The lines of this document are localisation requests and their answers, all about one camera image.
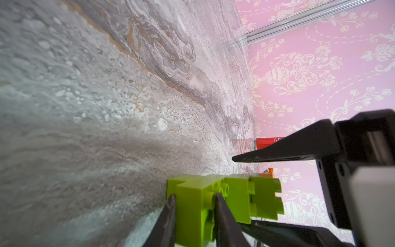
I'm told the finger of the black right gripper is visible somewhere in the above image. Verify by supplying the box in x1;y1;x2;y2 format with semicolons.
232;119;339;163
239;220;353;247

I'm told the orange snack bag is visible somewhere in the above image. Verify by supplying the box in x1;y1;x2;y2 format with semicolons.
259;168;275;178

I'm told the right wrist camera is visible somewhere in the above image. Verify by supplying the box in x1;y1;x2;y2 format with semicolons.
349;167;395;247

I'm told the red soda can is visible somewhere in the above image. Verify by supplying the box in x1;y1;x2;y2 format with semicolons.
254;137;283;150

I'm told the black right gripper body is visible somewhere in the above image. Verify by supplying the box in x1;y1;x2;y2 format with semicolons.
314;109;395;230

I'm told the long green lego brick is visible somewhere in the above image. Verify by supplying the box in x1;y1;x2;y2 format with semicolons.
224;174;257;224

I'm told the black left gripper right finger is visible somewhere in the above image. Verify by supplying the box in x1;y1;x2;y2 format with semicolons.
214;192;250;247

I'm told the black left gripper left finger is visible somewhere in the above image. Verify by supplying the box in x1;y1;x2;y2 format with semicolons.
143;194;176;247

